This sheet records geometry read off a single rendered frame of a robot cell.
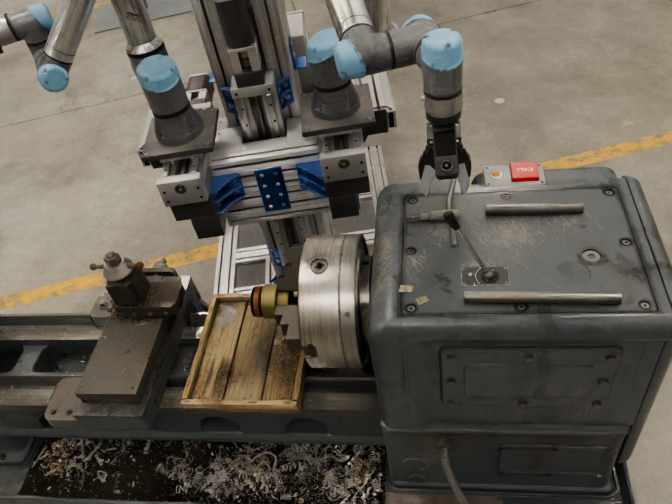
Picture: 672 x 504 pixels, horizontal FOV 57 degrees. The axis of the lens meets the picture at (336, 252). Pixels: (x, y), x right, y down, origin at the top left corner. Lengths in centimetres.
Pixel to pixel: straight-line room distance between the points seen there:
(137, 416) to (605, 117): 314
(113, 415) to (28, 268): 219
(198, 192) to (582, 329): 118
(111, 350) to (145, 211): 209
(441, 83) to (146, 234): 261
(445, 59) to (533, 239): 42
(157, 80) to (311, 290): 84
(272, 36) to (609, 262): 121
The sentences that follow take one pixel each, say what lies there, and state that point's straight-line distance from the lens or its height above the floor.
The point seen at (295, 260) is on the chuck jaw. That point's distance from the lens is 144.
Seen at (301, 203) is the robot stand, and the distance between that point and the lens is 209.
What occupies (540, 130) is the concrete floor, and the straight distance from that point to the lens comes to 383.
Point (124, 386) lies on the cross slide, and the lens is 163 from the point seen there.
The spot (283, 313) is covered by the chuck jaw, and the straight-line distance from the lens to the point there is 144.
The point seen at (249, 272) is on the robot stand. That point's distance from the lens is 283.
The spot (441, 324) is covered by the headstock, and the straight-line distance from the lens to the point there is 119.
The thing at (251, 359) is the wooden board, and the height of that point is 89.
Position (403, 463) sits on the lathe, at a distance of 168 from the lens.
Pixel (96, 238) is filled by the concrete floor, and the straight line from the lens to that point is 371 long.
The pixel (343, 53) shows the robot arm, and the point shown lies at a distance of 124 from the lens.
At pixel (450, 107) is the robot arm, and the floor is 152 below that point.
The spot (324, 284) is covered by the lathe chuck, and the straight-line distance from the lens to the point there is 132.
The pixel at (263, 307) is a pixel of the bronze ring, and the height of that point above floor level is 110.
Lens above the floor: 219
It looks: 45 degrees down
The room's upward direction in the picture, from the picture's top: 12 degrees counter-clockwise
